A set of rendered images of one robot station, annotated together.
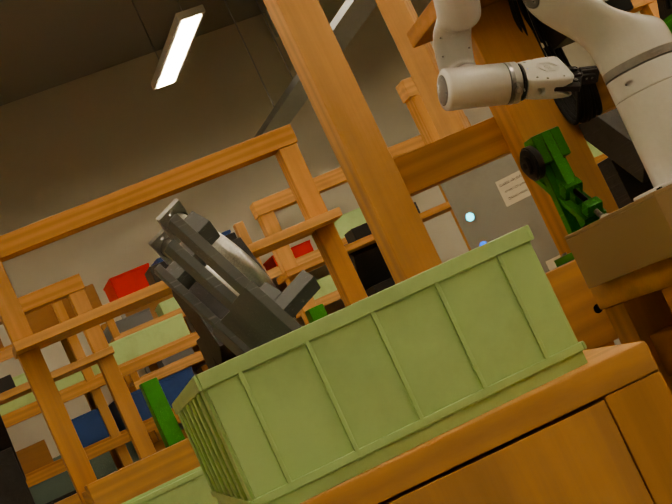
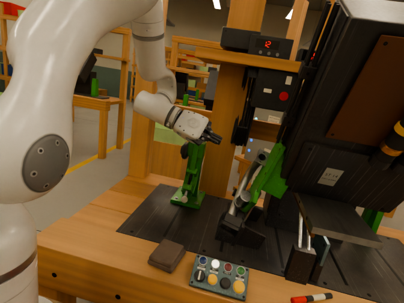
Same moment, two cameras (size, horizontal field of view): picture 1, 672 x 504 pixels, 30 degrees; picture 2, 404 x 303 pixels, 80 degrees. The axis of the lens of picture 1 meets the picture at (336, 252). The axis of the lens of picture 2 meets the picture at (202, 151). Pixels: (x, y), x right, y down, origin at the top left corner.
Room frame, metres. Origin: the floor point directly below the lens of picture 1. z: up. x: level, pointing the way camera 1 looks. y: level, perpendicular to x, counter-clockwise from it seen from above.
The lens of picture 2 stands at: (1.76, -0.92, 1.42)
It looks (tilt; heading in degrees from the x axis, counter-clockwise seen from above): 17 degrees down; 24
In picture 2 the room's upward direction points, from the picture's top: 10 degrees clockwise
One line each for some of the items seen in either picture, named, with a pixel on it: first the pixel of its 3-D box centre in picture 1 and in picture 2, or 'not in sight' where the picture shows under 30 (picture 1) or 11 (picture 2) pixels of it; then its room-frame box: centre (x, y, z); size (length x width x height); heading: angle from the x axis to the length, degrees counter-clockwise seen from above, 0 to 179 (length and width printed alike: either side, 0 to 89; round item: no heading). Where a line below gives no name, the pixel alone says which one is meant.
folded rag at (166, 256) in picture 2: not in sight; (168, 254); (2.28, -0.63, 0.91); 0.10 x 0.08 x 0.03; 6
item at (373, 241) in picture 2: not in sight; (321, 202); (2.56, -1.00, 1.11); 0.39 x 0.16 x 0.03; 16
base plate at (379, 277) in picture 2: not in sight; (275, 237); (2.63, -0.90, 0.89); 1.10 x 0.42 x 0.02; 106
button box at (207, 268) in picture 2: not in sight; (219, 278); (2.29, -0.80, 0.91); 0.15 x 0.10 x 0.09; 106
